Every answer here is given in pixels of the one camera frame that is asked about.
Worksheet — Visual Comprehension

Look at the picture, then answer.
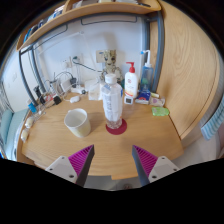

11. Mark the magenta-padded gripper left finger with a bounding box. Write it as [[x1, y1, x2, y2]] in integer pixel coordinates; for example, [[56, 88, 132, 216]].
[[44, 143, 96, 187]]

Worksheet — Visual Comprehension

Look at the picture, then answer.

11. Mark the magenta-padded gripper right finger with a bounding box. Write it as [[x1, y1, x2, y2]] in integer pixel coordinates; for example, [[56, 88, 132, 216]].
[[131, 144, 181, 187]]

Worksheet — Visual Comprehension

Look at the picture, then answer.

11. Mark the clear plastic water bottle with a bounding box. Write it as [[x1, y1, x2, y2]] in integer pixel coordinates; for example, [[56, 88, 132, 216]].
[[100, 73, 124, 130]]

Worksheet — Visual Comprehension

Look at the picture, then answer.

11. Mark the cream ceramic mug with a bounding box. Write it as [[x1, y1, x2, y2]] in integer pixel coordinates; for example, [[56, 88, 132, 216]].
[[63, 107, 92, 139]]

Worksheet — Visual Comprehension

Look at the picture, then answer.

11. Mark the flat round red coaster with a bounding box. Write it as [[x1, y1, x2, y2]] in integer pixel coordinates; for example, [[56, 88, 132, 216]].
[[105, 118, 128, 136]]

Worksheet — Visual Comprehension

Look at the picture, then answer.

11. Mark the bed with teal bedding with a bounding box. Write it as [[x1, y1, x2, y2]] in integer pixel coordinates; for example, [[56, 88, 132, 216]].
[[0, 107, 30, 161]]

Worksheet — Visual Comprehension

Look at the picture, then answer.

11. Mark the pale pink packet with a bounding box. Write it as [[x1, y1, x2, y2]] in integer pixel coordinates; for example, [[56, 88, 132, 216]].
[[148, 96, 166, 108]]

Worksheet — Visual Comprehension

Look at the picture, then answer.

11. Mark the striped teal towel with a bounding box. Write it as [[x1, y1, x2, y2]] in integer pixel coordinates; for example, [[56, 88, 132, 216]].
[[199, 99, 224, 141]]

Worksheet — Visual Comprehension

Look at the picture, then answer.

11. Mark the small black gadget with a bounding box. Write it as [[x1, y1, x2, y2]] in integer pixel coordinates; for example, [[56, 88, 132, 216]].
[[52, 95, 63, 106]]

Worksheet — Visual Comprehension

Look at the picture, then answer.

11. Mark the small white mouse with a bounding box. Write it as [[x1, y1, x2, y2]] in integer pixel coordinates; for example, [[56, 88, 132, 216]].
[[68, 94, 82, 104]]

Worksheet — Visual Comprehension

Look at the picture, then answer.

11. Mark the blue and white box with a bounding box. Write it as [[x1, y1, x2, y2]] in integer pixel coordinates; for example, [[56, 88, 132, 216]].
[[135, 89, 152, 105]]

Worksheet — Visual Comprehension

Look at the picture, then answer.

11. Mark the black electric shaver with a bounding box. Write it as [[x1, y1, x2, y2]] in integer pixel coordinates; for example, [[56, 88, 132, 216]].
[[32, 85, 43, 101]]

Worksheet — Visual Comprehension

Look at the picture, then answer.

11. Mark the white power strip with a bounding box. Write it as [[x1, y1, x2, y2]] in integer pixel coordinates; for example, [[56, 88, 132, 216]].
[[69, 86, 86, 95]]

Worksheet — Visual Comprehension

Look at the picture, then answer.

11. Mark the white tissue pack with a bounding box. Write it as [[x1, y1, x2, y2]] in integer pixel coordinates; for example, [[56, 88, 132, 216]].
[[87, 81, 105, 101]]

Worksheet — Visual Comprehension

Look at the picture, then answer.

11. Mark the white red-pump lotion bottle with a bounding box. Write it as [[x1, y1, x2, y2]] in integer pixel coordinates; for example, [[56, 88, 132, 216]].
[[123, 61, 140, 100]]

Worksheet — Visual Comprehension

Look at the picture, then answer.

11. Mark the tree creature figurine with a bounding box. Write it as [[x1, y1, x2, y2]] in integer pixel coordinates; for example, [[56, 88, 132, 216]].
[[99, 49, 124, 83]]

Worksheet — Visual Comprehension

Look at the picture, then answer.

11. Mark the wooden shelf unit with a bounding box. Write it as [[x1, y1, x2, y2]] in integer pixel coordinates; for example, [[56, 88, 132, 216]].
[[16, 0, 162, 52]]

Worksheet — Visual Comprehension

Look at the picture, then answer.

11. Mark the grey metal desk frame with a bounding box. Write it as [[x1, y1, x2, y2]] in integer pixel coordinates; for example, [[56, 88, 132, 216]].
[[17, 11, 166, 105]]

